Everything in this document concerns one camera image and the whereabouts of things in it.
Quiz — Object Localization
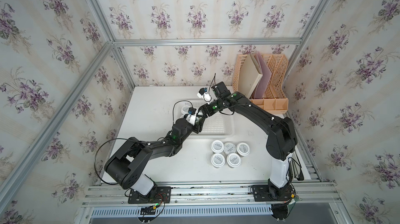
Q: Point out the yogurt cup row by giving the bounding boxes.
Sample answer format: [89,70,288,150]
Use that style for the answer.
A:
[211,140,225,153]
[224,142,236,155]
[181,105,191,115]
[226,153,241,168]
[211,153,226,168]
[236,142,250,157]

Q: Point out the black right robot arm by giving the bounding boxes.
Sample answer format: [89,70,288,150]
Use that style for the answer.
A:
[193,82,298,201]

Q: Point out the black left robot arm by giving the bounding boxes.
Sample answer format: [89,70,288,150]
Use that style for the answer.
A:
[104,118,204,198]

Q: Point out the white perforated plastic basket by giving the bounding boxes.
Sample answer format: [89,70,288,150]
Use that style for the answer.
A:
[174,100,234,140]

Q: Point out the beige folder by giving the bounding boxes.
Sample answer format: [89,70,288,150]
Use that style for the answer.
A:
[238,54,263,98]

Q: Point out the purple folder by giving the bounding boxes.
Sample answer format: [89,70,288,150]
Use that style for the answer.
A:
[252,52,272,99]

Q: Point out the peach plastic file organizer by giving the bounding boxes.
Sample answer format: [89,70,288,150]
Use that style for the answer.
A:
[250,54,289,115]

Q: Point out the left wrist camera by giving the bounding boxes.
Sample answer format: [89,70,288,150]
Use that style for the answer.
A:
[186,107,197,126]

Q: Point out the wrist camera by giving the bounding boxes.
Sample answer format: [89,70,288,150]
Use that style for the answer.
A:
[197,87,213,104]
[186,107,197,126]

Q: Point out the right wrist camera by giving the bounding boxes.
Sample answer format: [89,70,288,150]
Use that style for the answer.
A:
[197,87,213,104]

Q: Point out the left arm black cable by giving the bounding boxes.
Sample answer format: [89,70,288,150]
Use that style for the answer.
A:
[94,138,138,186]

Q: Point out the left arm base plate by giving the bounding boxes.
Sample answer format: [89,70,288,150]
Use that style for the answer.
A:
[128,187,172,204]

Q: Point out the small circuit board with wires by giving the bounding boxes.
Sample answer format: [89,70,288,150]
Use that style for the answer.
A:
[140,206,157,216]

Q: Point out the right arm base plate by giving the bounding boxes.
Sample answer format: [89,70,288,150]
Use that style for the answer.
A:
[250,184,295,202]

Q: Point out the aluminium mounting rail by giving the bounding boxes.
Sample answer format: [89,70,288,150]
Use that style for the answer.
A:
[81,180,342,207]

